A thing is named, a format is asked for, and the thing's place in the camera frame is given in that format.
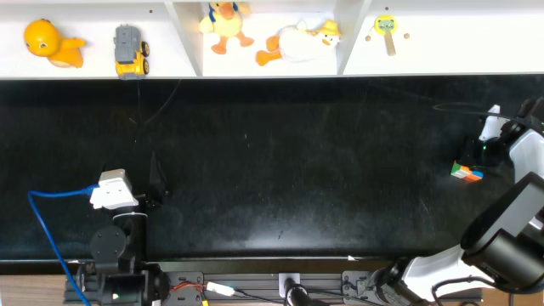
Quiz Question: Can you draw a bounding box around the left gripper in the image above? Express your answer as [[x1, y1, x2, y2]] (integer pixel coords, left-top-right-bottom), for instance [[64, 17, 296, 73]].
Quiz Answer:
[[99, 150, 169, 209]]

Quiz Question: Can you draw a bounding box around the grey and yellow toy truck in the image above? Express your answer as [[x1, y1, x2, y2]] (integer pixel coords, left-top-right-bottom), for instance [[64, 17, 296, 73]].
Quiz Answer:
[[113, 24, 150, 81]]

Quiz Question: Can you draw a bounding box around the yellow rubber duck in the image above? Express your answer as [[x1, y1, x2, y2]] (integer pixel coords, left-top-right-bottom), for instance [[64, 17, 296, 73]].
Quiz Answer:
[[23, 18, 87, 69]]

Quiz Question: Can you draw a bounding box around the yellow rattle drum toy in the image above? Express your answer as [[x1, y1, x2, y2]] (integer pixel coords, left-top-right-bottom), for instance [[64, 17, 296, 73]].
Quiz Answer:
[[365, 14, 411, 57]]

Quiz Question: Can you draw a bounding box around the many-coloured puzzle cube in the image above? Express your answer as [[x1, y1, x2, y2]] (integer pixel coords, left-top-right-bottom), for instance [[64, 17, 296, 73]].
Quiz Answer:
[[450, 160, 485, 184]]

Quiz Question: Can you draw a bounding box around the yellow plush duck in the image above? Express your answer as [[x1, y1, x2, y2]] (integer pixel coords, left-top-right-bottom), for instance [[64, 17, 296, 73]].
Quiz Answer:
[[199, 1, 255, 55]]

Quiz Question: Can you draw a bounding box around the white shelf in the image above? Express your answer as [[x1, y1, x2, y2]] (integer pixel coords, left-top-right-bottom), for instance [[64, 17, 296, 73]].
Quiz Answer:
[[0, 0, 544, 81]]

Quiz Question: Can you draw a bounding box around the white plush duck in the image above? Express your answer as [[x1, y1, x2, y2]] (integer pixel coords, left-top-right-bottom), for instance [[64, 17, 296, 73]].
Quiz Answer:
[[255, 19, 343, 67]]

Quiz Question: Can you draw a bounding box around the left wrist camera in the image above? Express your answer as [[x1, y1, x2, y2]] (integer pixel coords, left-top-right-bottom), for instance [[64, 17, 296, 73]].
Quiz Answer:
[[89, 168, 139, 211]]

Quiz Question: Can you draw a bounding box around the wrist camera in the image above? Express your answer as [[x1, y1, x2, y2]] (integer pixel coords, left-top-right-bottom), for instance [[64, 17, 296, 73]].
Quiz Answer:
[[479, 105, 509, 144], [89, 168, 139, 211]]

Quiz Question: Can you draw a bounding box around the blue cable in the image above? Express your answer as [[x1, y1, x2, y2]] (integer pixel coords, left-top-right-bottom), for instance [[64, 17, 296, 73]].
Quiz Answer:
[[27, 184, 101, 306]]

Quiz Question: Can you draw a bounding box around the mounting rail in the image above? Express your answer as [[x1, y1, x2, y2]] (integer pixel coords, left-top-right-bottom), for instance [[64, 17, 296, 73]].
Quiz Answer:
[[63, 271, 409, 306]]

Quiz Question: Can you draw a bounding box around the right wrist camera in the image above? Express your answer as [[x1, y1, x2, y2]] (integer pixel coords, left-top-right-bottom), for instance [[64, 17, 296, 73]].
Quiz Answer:
[[479, 105, 509, 144]]

